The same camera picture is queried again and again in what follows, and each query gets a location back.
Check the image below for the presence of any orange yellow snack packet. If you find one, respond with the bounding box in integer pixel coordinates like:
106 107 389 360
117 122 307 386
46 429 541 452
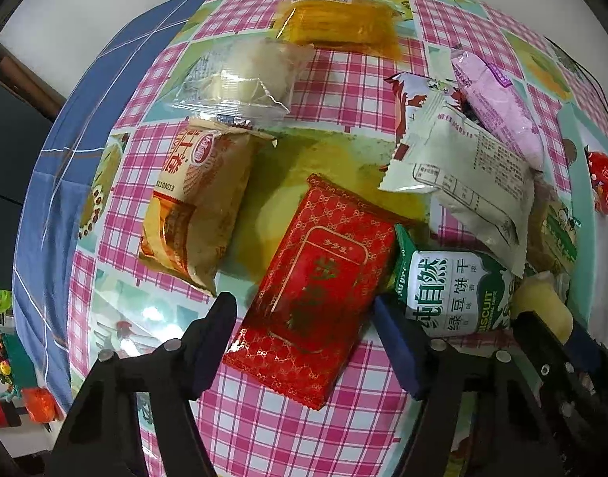
272 0 402 62

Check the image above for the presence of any green yellow snack packet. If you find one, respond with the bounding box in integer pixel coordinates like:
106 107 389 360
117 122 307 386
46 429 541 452
527 176 578 276

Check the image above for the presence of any green white biscuit packet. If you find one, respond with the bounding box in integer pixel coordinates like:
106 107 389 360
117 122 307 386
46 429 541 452
393 224 516 337

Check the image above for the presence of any pink plaid fruit tablecloth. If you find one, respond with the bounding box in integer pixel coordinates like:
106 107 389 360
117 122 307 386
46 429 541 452
68 0 608 476

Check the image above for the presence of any yellow cake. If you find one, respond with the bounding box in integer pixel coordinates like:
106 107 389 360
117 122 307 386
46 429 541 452
510 271 573 345

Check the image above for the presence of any brown wooden frame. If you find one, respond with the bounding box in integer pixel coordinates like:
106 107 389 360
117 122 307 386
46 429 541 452
0 44 66 122

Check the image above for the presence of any blue quilted bed cover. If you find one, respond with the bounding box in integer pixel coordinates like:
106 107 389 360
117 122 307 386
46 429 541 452
12 0 206 409

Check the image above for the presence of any pink snack packet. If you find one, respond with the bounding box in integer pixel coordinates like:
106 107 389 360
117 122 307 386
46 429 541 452
451 48 544 173

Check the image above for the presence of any clear white bun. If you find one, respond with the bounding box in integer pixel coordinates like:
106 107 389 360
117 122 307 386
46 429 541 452
165 35 315 122

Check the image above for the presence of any red gold patterned snack packet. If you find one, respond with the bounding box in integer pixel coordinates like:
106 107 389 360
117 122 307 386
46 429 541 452
223 175 410 410

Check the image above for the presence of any white red snack packet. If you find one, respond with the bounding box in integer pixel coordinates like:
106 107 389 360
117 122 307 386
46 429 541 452
379 72 534 278

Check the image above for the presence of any orange white cracker packet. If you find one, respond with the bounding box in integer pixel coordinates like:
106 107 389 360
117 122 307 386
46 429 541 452
139 118 277 295

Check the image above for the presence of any black cable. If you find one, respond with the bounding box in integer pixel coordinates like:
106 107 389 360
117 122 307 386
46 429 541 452
544 33 608 140

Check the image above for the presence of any red nice snack packet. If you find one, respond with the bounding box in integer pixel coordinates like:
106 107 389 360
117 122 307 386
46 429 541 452
584 147 608 217

